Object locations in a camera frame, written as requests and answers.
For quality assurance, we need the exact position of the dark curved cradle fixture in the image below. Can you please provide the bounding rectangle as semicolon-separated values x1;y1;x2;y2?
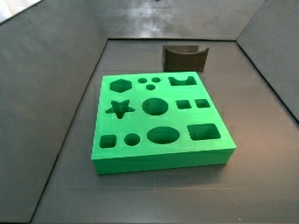
162;45;209;72

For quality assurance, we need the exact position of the green foam shape board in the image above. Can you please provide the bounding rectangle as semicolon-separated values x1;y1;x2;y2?
90;72;236;174

